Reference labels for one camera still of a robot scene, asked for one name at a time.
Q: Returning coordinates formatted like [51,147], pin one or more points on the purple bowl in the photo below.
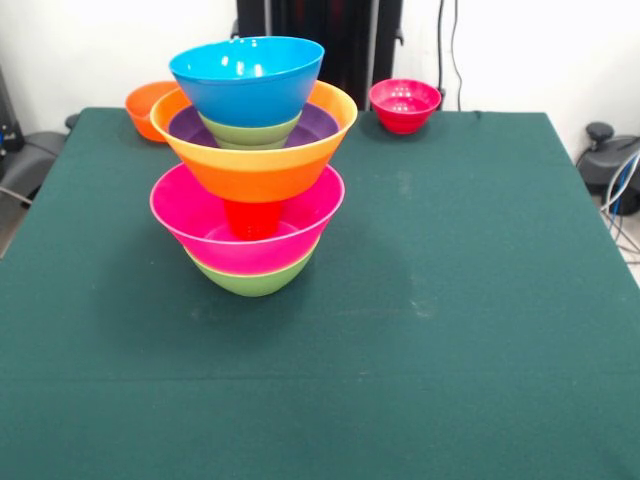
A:
[320,127]

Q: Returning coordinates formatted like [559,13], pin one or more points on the red cup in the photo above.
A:
[252,220]

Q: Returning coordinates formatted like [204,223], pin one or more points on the large pink bowl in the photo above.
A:
[240,257]

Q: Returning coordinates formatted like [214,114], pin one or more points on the large green bowl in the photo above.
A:
[255,285]

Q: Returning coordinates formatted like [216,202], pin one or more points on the small pink bowl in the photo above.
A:
[405,120]

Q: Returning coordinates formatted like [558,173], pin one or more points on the grey pedestal foot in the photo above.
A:
[35,160]
[600,165]

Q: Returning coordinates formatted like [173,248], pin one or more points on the dark green tablecloth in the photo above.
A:
[350,375]

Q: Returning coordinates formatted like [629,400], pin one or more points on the small orange bowl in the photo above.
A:
[142,125]

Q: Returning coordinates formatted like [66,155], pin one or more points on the black device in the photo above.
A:
[10,125]

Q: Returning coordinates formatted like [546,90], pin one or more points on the large orange bowl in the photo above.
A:
[250,180]

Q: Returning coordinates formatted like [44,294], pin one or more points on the large blue bowl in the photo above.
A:
[245,100]

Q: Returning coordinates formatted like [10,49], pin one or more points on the light green bowl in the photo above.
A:
[250,134]

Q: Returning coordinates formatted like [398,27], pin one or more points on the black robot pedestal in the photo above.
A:
[340,40]

